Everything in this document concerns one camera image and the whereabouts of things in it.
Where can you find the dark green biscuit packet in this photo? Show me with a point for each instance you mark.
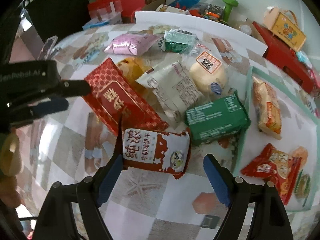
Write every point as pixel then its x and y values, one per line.
pixel 215 117

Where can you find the large red box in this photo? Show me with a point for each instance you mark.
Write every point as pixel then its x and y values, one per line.
pixel 130 5

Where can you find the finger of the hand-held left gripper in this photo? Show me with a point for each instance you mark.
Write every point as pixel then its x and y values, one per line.
pixel 50 106
pixel 75 88

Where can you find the white snack packet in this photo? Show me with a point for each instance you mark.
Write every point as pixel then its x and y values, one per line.
pixel 172 87

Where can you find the black cabinet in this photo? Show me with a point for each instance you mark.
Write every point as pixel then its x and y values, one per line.
pixel 57 12

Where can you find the smartphone in clear case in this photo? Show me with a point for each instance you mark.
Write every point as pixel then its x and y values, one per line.
pixel 47 47

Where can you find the green dumbbell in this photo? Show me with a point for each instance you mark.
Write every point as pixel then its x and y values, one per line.
pixel 228 8

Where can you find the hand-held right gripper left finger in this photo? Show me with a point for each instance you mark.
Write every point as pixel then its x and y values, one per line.
pixel 110 180

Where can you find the yellow snack packet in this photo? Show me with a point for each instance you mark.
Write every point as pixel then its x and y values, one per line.
pixel 132 67

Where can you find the clear plastic boxes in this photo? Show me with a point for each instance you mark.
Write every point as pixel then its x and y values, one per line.
pixel 105 16

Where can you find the pink snack packet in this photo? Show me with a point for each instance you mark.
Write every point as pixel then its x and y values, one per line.
pixel 130 43

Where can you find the cream snack box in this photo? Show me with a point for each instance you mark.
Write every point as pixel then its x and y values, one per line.
pixel 170 9

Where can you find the red and gold snack packet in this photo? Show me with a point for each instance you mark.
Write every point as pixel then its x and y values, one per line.
pixel 112 97

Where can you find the green striped snack packet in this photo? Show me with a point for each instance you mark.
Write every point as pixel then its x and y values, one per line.
pixel 303 185

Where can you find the red gift box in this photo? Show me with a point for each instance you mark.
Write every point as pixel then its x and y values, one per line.
pixel 282 52

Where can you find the red popcorn snack packet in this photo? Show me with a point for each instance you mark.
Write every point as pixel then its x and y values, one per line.
pixel 272 170

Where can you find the person's left hand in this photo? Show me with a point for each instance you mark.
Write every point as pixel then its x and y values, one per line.
pixel 8 155

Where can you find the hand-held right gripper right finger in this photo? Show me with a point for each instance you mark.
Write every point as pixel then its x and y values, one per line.
pixel 217 182

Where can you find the pile of colourful toys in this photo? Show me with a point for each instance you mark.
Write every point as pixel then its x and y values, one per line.
pixel 208 12

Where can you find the small black card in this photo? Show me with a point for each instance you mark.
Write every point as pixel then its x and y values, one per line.
pixel 210 222

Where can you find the yellow wooden handbag box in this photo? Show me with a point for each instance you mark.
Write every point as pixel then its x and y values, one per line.
pixel 287 31

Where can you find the teal-rimmed white cardboard tray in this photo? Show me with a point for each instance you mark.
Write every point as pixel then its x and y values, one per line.
pixel 295 130

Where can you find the clear bun packet orange label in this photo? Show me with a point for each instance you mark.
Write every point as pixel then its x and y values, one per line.
pixel 207 77

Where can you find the white round object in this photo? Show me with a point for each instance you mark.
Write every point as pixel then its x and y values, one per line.
pixel 243 28

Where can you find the red and white biscuit packet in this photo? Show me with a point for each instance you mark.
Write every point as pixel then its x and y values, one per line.
pixel 150 150

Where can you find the orange cracker packet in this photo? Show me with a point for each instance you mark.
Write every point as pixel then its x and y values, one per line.
pixel 266 105

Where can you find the mint green snack packet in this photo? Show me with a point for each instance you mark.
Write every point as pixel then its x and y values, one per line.
pixel 180 41

